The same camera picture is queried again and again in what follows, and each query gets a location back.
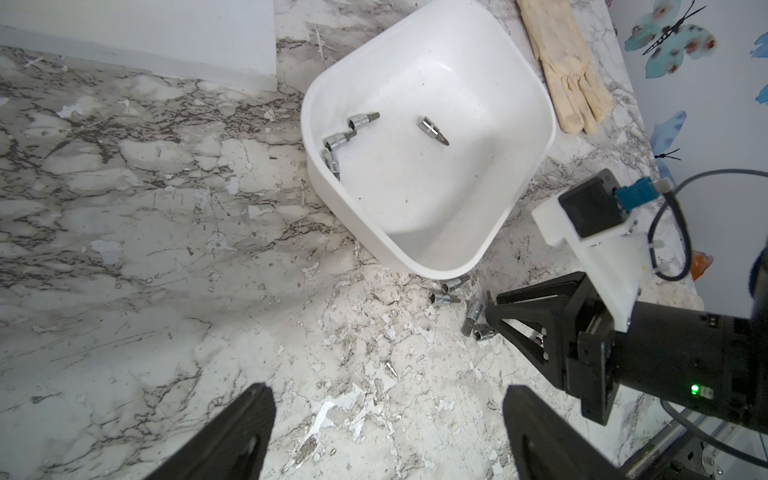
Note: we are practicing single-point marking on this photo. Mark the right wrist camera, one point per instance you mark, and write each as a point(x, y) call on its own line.
point(596, 219)

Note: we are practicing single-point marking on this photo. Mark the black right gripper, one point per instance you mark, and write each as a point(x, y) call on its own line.
point(714, 364)

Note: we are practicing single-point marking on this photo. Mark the white plastic storage box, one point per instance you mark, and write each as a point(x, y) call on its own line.
point(423, 139)

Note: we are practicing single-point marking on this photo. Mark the white tiered wooden shelf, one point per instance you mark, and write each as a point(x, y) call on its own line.
point(230, 42)

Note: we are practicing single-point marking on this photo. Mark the beige work glove far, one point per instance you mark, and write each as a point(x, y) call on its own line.
point(580, 98)

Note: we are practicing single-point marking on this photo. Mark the silver bit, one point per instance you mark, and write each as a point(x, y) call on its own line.
point(359, 121)

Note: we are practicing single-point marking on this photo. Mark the silver screwdriver bit socket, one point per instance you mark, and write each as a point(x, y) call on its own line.
point(431, 129)

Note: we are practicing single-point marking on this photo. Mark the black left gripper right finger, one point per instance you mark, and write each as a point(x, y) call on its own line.
point(544, 446)

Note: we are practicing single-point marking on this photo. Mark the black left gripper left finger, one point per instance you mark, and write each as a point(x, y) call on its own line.
point(233, 445)

